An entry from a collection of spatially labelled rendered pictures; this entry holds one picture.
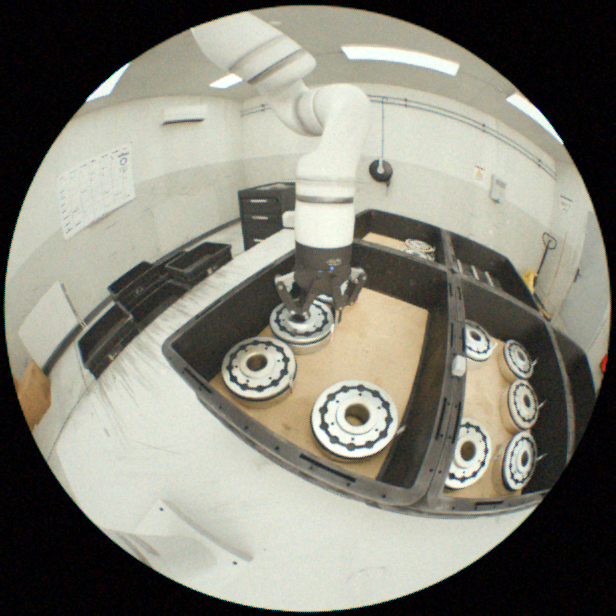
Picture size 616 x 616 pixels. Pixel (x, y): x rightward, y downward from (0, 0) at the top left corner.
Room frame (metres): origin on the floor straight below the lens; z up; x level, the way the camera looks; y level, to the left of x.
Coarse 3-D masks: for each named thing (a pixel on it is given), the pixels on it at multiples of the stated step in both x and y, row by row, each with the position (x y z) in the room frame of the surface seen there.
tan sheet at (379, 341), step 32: (352, 320) 0.28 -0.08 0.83; (384, 320) 0.28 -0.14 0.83; (416, 320) 0.28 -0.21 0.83; (320, 352) 0.21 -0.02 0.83; (352, 352) 0.21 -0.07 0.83; (384, 352) 0.20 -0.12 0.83; (416, 352) 0.20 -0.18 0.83; (224, 384) 0.14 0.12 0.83; (320, 384) 0.15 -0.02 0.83; (384, 384) 0.14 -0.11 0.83; (256, 416) 0.10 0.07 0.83; (288, 416) 0.10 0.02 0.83; (352, 416) 0.10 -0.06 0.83; (384, 448) 0.05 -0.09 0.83
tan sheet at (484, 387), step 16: (496, 352) 0.17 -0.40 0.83; (480, 368) 0.14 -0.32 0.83; (496, 368) 0.13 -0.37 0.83; (480, 384) 0.11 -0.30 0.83; (496, 384) 0.10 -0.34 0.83; (480, 400) 0.08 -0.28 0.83; (496, 400) 0.07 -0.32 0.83; (464, 416) 0.06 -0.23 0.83; (480, 416) 0.05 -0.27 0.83; (496, 416) 0.04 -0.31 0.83; (496, 432) 0.01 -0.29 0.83; (528, 432) -0.04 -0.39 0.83; (496, 448) -0.02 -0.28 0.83; (480, 480) -0.06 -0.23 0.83; (464, 496) -0.07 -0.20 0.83; (480, 496) -0.08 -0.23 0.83; (496, 496) -0.11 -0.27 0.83
